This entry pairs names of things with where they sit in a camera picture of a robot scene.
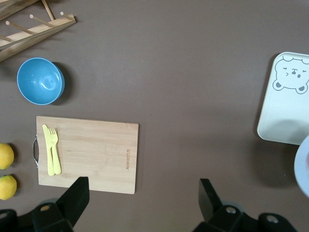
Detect yellow plastic fork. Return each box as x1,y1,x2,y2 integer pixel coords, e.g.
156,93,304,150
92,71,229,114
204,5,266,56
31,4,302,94
49,127,62,175

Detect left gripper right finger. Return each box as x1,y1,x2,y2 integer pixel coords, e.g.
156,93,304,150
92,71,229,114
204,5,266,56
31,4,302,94
193,178,299,232

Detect brown table mat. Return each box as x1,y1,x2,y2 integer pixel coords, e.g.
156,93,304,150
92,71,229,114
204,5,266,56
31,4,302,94
0,0,309,232

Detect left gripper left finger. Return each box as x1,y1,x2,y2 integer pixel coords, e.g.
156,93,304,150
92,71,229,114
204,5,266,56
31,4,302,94
0,176,90,232

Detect wooden peg rack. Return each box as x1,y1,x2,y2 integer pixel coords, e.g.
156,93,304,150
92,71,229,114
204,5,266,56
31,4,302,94
0,0,77,62

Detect bamboo cutting board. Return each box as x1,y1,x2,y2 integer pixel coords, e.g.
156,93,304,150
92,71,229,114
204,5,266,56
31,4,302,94
32,116,140,195

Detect pale lilac round plate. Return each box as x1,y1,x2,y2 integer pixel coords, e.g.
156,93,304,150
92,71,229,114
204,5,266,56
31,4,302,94
294,135,309,198

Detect yellow lemon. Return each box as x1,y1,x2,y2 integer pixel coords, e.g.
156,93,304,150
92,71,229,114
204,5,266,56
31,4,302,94
0,143,14,170
0,174,17,201

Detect cream bear print tray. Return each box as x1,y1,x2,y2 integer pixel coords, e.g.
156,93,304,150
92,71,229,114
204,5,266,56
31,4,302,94
256,51,309,145

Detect yellow plastic knife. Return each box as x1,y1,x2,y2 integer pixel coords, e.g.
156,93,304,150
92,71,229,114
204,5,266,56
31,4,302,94
42,124,56,176

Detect blue bowl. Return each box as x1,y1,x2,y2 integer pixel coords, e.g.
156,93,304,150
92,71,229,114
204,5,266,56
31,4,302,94
16,57,65,106

